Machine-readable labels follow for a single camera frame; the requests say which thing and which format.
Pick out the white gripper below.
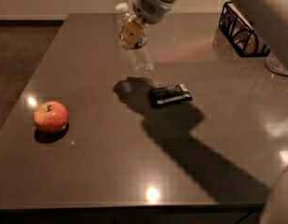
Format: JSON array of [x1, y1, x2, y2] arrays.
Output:
[[119, 0, 173, 50]]

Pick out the clear plastic water bottle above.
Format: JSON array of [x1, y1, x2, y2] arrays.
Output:
[[116, 3, 154, 75]]

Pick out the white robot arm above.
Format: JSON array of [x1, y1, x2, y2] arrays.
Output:
[[118, 0, 288, 224]]

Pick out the black snack bar wrapper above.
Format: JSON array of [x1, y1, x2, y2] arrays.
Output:
[[149, 83, 192, 106]]

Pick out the red apple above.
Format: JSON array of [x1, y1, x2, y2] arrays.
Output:
[[33, 101, 69, 133]]

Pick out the black wire basket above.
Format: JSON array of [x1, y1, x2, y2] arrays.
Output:
[[219, 2, 270, 58]]

